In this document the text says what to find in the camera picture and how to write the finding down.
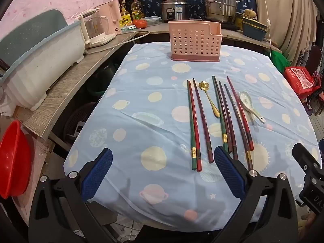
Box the white floral ceramic spoon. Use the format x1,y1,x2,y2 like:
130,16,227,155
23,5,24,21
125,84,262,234
239,91,267,124

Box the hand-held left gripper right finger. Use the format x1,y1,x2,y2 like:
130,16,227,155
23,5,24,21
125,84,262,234
213,145,299,243

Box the green chopstick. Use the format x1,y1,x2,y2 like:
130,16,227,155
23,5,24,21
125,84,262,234
187,80,197,171
212,75,229,153

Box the dark maroon chopstick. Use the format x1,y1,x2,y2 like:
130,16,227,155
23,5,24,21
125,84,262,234
193,78,214,163

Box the dark brown chopstick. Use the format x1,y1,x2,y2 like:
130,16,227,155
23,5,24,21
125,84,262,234
213,76,233,154
218,81,239,160

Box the clear food storage container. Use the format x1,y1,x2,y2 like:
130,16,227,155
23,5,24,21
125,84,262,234
145,16,161,26

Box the thin white cable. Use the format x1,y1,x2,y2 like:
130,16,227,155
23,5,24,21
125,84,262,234
260,0,273,54

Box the dark plastic basket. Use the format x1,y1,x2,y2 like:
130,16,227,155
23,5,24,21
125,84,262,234
63,102,95,145

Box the yellow cooking oil bottle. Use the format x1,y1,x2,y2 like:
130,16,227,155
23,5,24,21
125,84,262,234
131,0,144,20

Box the yellow-label sauce bottle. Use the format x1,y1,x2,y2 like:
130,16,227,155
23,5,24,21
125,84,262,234
120,0,132,29

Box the white kettle power cord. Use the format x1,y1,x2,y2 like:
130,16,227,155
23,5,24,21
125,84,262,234
85,30,150,55

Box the black induction cooker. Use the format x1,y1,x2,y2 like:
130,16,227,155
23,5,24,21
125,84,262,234
220,22,241,31

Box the pink perforated utensil basket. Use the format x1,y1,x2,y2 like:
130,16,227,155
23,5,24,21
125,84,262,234
168,20,223,62

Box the hanging dark clothes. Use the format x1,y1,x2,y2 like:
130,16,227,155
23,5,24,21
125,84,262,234
314,0,324,64

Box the glass kettle with white base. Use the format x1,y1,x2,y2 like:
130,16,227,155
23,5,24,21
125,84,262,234
78,8,117,49

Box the green plastic bag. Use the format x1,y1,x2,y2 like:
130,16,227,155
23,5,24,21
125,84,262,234
269,50,292,68

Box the gold flower-shaped spoon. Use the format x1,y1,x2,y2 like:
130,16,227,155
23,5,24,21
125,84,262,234
198,80,221,118

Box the red plastic bag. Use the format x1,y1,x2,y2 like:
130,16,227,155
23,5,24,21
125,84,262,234
284,65,315,97

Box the steel rice cooker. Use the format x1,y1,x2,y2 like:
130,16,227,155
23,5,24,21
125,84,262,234
160,0,190,23

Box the beige curtain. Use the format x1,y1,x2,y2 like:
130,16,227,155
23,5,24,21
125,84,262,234
254,0,317,67

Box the stack of yellow-blue bowls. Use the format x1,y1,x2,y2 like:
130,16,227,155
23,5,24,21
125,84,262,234
241,16,269,42

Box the red plastic basin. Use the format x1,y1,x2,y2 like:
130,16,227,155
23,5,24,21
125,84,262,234
0,119,32,199

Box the blue planet-print tablecloth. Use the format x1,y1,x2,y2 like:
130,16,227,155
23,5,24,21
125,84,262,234
67,41,321,231

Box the white and blue dish drainer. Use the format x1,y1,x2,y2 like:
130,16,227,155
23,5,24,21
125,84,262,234
0,9,86,112

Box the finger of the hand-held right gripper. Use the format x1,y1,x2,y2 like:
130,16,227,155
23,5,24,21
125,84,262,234
292,143,321,173

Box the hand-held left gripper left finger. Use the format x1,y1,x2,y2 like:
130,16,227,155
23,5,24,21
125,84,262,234
28,148,113,243

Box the group of lacquered chopsticks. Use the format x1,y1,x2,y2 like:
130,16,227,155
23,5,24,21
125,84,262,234
224,83,254,171

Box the pink electric kettle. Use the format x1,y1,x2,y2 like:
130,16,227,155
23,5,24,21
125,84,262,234
95,0,123,35

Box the stainless steel steamer pot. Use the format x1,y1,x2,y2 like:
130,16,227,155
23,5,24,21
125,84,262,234
204,0,238,24

